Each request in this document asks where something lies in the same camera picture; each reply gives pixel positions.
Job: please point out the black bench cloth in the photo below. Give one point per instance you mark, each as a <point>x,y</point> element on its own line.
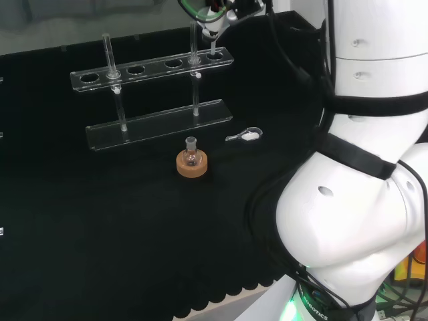
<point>100,217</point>

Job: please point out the small round-bottom glass flask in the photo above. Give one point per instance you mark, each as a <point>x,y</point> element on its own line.
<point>191,157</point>

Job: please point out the small glass weighing funnel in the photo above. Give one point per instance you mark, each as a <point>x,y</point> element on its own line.
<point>249,135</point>

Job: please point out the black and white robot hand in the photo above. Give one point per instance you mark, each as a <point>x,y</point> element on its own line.
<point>249,6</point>

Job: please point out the clear acrylic funnel stand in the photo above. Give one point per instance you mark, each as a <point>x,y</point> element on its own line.
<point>150,125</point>

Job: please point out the yellow stop button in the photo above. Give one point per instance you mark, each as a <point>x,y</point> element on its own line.
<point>420,267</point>

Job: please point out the clear plastic funnel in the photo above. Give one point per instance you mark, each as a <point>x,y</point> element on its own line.
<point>213,47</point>

